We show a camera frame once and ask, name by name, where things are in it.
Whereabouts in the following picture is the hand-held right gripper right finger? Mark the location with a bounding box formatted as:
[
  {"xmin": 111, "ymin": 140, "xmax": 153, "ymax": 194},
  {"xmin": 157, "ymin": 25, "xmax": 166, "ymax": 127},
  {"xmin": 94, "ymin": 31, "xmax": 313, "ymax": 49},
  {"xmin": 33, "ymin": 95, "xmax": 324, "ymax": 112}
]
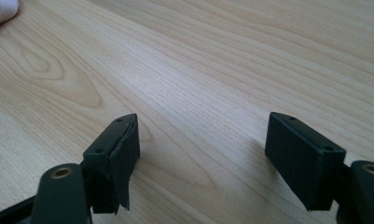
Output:
[{"xmin": 264, "ymin": 111, "xmax": 347, "ymax": 212}]

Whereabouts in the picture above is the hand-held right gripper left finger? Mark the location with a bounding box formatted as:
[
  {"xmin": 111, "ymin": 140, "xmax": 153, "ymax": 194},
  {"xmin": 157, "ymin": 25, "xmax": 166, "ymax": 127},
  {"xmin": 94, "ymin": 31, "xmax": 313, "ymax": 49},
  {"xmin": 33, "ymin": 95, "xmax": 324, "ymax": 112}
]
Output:
[{"xmin": 82, "ymin": 113, "xmax": 141, "ymax": 216}]

